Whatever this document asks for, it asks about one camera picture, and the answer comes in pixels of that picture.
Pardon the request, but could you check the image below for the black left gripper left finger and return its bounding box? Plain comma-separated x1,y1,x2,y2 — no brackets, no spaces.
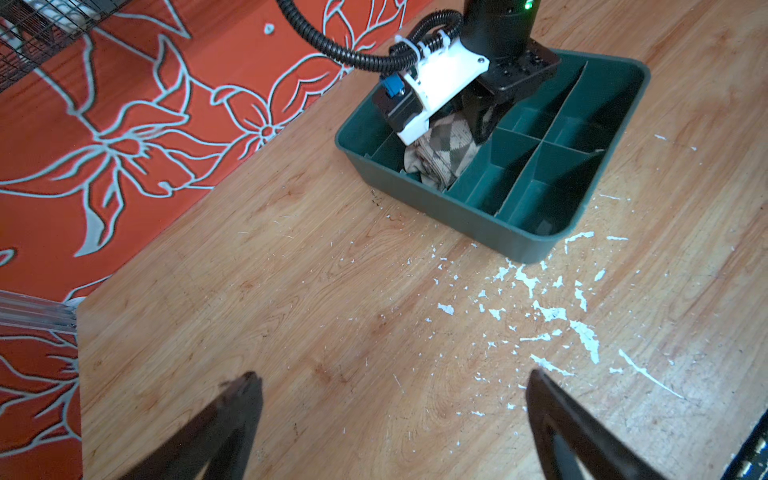
122,371,264,479

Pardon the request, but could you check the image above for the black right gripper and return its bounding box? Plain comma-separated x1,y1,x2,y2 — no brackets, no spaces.
458,39,561,144

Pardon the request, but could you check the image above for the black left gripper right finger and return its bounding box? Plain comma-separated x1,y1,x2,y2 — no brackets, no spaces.
526,369,662,479

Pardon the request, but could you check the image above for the olive argyle patterned sock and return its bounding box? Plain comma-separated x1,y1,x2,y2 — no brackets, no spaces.
404,112,480,191

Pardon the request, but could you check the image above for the green divided organizer tray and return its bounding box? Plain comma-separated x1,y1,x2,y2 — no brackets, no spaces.
336,50,651,264

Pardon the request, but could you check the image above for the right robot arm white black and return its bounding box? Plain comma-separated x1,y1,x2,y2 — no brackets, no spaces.
278,1,561,146

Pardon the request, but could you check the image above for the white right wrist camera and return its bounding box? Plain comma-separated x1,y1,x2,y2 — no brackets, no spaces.
372,38,490,146

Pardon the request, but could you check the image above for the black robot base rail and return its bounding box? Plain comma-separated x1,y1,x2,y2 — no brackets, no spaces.
721,411,768,480

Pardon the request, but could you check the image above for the black wire wall basket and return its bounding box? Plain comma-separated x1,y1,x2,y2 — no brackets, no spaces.
1,0,124,91

